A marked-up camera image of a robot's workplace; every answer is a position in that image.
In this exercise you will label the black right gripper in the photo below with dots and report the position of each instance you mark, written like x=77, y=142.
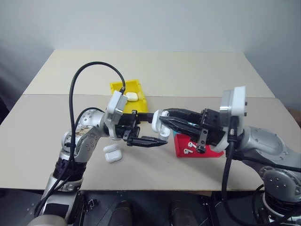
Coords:
x=211, y=127

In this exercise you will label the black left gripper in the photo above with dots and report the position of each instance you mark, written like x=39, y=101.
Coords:
x=127, y=122

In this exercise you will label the white earbud case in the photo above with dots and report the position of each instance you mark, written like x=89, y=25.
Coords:
x=132, y=96
x=113, y=155
x=155, y=123

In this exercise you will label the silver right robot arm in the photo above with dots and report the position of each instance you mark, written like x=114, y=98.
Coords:
x=263, y=141

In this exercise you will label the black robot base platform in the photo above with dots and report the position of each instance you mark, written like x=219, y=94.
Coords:
x=150, y=207

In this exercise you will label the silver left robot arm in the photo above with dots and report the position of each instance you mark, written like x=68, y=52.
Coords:
x=89, y=141

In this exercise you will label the yellow plastic bin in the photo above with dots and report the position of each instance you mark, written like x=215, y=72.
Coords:
x=137, y=106

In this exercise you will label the closed white earbud case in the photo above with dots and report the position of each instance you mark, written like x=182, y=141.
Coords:
x=132, y=96

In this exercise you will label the red tray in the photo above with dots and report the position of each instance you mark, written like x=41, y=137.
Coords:
x=182, y=143

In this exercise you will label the white earbud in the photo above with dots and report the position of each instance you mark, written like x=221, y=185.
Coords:
x=191, y=144
x=187, y=151

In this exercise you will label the dark rounded shape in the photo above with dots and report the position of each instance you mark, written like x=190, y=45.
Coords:
x=123, y=212

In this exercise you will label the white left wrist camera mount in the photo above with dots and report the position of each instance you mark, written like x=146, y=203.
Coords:
x=115, y=103

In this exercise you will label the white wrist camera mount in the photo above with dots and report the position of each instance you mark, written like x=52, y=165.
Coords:
x=238, y=101
x=115, y=103

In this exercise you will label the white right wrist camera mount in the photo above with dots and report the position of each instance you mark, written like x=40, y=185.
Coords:
x=238, y=101

